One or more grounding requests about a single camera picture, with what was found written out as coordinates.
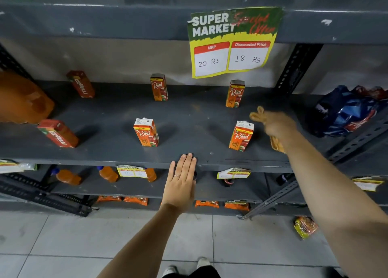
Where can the person's left hand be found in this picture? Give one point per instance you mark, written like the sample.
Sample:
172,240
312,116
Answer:
180,190

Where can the person's right hand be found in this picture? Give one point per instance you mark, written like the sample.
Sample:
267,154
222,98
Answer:
280,124

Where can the person's left little finger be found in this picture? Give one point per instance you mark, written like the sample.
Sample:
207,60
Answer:
172,172

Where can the person's right fingers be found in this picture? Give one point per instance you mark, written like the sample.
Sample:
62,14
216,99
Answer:
264,121

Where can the person's left middle finger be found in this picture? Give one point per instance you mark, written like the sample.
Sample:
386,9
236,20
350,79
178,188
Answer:
187,165

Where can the yellow cleaning cloth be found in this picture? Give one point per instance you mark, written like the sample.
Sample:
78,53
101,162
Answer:
276,143

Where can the person's right forearm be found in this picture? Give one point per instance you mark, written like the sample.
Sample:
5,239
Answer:
330,202

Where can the person's left forearm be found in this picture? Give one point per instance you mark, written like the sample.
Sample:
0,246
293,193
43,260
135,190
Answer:
145,244

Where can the orange drink bottle blue cap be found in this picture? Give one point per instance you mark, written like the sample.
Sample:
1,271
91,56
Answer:
108,174
151,175
68,177

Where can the orange juice carton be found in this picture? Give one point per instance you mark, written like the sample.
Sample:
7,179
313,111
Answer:
146,134
235,94
158,88
241,137

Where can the small paper shelf label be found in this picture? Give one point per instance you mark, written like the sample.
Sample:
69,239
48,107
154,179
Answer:
132,171
233,174
13,166
367,184

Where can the orange snack packet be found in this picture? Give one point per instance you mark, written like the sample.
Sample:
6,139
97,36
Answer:
135,200
237,206
109,198
207,204

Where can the dark drink bottle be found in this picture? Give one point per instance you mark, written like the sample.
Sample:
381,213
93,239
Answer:
228,182
283,179

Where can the grey metal shelf rack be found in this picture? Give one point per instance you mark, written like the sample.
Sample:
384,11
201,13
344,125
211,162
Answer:
188,120

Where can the blue plastic packet bundle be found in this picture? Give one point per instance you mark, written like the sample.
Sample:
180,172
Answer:
345,111

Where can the green yellow paper price sign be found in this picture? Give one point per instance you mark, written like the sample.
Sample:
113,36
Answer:
233,38

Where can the person's white right shoe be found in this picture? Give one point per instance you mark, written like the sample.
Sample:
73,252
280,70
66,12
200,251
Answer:
203,262

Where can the person's white shoe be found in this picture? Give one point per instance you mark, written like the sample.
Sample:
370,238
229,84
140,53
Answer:
169,271
203,262

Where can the person's white left shoe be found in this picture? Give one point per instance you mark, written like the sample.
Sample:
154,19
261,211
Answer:
169,271

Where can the person's black trousers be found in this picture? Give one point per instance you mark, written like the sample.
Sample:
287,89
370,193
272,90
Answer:
200,273

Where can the yellow red snack packet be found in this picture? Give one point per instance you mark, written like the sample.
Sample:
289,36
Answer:
305,227

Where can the red drink carton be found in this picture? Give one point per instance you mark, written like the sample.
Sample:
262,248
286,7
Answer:
59,134
81,84

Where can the large orange plastic pack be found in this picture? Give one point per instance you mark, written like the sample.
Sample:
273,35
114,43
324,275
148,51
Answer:
21,100

